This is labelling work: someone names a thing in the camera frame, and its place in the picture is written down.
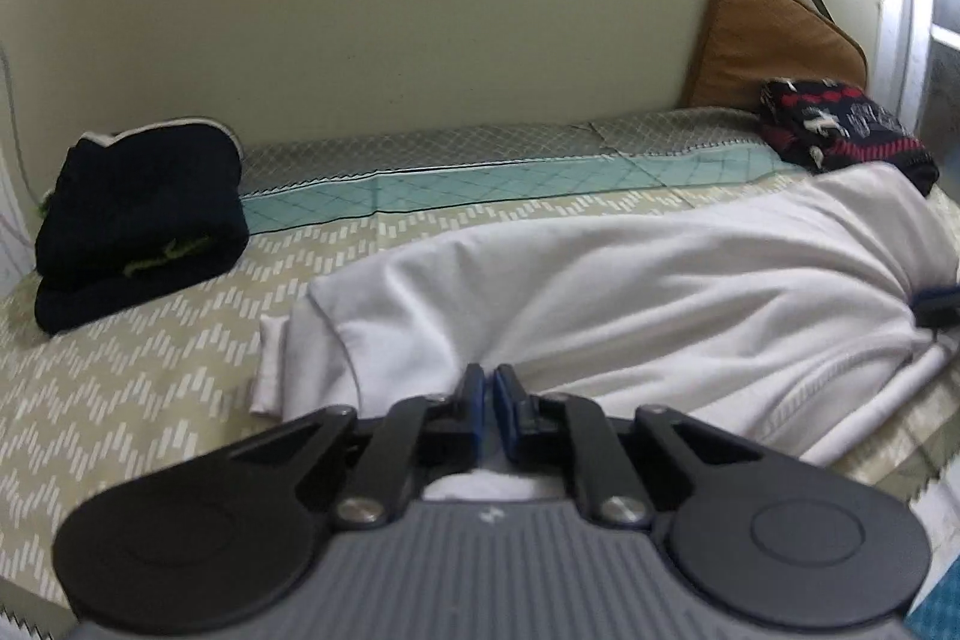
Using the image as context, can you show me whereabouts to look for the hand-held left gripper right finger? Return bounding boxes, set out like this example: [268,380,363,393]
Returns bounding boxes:
[490,362,760,528]

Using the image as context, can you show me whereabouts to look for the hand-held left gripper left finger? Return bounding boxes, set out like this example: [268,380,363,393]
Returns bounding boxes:
[225,362,492,530]

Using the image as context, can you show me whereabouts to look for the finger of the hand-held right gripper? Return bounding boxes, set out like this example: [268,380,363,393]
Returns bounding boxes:
[909,283,960,330]

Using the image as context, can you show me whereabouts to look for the white t-shirt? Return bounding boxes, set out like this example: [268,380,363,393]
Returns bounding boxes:
[250,164,960,506]

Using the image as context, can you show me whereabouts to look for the dark navy garment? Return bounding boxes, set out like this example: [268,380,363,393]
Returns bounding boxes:
[34,117,251,336]

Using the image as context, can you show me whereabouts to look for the navy red patterned sweater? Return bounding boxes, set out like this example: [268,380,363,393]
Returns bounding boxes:
[754,76,941,197]

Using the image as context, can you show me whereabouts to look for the teal patterned mat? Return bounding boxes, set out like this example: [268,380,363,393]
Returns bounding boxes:
[902,576,960,640]

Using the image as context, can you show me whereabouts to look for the brown cushion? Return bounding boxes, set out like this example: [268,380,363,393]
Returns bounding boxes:
[686,0,869,113]

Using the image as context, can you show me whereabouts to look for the beige patterned bed sheet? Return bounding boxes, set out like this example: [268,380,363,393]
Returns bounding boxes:
[0,107,960,618]

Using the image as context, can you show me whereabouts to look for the white window frame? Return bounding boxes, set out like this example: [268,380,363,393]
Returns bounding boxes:
[874,0,960,161]

